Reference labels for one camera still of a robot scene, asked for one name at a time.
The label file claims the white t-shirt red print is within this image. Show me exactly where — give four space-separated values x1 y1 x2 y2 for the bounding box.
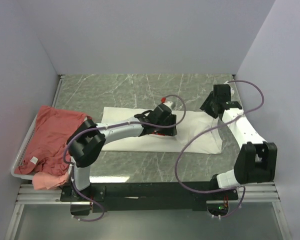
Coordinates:
102 110 223 155

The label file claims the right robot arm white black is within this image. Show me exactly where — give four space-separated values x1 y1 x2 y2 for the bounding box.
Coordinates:
200 84 278 200

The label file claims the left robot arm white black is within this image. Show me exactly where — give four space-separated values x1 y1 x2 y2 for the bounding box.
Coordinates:
66 101 177 201

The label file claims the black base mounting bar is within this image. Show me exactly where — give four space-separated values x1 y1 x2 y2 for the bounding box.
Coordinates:
60 181 239 216

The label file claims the red t-shirt in tray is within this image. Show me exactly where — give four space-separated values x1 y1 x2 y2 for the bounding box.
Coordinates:
14 105 91 177

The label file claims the pink t-shirt in tray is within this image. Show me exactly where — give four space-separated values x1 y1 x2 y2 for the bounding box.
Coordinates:
32 172 69 190

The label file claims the white plastic tray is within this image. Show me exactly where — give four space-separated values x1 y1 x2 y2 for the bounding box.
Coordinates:
9 113 73 181

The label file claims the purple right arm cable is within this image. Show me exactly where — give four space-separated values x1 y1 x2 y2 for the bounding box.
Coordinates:
175 79 266 221

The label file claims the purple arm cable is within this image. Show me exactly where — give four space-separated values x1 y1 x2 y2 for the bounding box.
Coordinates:
62 94 187 223
175 79 266 221

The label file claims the aluminium frame rail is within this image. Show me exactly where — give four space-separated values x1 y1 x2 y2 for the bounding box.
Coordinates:
5 182 292 240

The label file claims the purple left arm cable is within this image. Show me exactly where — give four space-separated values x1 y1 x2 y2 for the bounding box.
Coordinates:
62 94 187 223

